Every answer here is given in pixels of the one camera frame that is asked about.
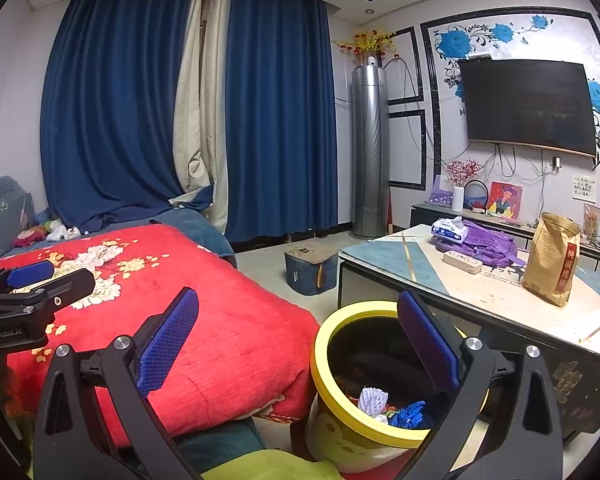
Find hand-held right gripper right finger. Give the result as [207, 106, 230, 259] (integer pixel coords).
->
[397, 290, 566, 480]

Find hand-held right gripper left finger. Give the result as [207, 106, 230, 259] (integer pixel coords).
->
[32, 287, 203, 480]

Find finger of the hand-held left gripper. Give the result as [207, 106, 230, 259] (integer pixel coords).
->
[30, 267, 97, 321]
[0, 260, 56, 295]

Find blue glove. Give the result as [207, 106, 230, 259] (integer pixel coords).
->
[387, 400, 436, 431]

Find small white foam fruit net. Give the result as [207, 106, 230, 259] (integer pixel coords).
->
[357, 386, 391, 418]

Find yellow trash bin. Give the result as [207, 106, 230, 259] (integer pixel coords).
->
[304, 301, 491, 473]

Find white plush toy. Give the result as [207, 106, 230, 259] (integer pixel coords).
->
[47, 222, 83, 242]

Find red floral blanket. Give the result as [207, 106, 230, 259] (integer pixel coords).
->
[0, 223, 321, 448]

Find blue white coffee table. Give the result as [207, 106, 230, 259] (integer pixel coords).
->
[337, 223, 600, 436]

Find white power strip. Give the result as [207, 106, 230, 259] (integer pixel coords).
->
[442, 250, 483, 273]

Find white blue tissue pack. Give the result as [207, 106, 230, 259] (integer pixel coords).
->
[431, 216, 470, 242]

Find purple backpack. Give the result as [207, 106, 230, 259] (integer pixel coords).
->
[432, 220, 526, 268]

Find dark teal cloth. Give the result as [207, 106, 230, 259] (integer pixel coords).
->
[175, 417, 268, 480]

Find dark television cabinet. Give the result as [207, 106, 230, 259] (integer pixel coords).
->
[410, 202, 600, 266]

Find white vase with pink flowers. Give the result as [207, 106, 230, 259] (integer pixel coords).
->
[446, 158, 483, 212]

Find brown paper bag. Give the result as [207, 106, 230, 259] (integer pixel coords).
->
[521, 211, 582, 307]

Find blue white striped cloth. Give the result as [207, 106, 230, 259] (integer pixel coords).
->
[167, 183, 216, 209]

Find purple box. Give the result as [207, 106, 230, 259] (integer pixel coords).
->
[430, 174, 453, 206]

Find portrait painting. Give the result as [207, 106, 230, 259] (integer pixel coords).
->
[486, 181, 523, 221]

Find silver standing air conditioner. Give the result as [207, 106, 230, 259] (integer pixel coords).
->
[350, 57, 391, 238]

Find clear snack packet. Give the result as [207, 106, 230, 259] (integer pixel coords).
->
[582, 203, 600, 240]

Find beige curtain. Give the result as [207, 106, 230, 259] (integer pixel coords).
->
[172, 0, 231, 233]

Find yellow red artificial flowers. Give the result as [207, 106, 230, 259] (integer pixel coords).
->
[332, 25, 398, 61]

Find round sand art frame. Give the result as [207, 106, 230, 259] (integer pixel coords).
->
[462, 180, 489, 212]

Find hanging television cables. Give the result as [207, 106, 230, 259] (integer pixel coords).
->
[490, 142, 553, 183]

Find black wall television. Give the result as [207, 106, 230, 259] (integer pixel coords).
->
[457, 57, 597, 158]

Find blue flower wall decal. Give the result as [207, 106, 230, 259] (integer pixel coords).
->
[432, 12, 600, 171]

